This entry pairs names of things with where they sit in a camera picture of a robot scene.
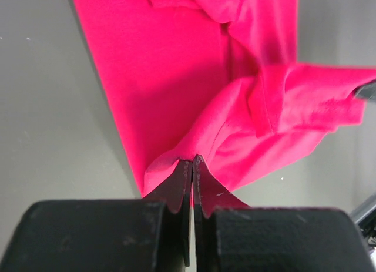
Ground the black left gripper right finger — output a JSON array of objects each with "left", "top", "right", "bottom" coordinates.
[{"left": 192, "top": 155, "right": 375, "bottom": 271}]

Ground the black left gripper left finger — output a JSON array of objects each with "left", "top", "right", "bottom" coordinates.
[{"left": 1, "top": 160, "right": 192, "bottom": 271}]

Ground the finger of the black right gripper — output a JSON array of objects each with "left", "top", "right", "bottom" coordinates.
[{"left": 354, "top": 80, "right": 376, "bottom": 102}]

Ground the pink t shirt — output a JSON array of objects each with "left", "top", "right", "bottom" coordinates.
[{"left": 73, "top": 0, "right": 375, "bottom": 196}]

